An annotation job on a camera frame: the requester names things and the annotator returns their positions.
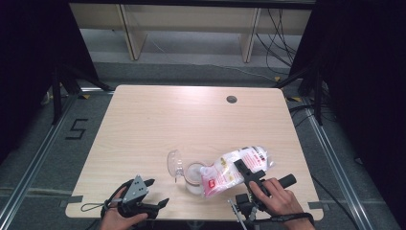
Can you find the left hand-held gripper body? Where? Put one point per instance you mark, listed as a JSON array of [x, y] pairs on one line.
[[135, 190]]

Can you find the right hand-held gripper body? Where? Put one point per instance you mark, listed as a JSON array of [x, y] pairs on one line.
[[245, 204]]

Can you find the red and white spouted pouch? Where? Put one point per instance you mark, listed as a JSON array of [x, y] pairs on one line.
[[225, 174]]

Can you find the clear glass jar hinged lid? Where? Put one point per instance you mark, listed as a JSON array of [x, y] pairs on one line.
[[193, 175]]

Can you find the person's left hand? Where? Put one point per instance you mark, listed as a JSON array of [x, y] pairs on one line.
[[116, 222]]

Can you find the person's right hand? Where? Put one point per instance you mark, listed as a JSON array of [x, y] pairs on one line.
[[284, 202]]

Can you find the grey tape strip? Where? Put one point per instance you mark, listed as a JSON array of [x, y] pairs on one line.
[[73, 200], [319, 205]]

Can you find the grey round table grommet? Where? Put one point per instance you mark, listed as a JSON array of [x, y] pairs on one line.
[[231, 99]]

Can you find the yellow black tape piece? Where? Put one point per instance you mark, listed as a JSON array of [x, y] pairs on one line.
[[277, 78], [84, 96], [293, 99]]

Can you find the black metal stand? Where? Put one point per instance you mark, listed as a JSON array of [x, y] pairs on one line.
[[317, 96], [57, 96]]

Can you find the black curtain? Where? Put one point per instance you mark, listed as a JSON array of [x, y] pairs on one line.
[[32, 64], [367, 80]]

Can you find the light wooden shelf unit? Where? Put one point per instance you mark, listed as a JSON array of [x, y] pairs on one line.
[[191, 17]]

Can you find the aluminium floor rail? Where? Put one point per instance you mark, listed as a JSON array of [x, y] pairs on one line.
[[335, 163], [38, 156]]

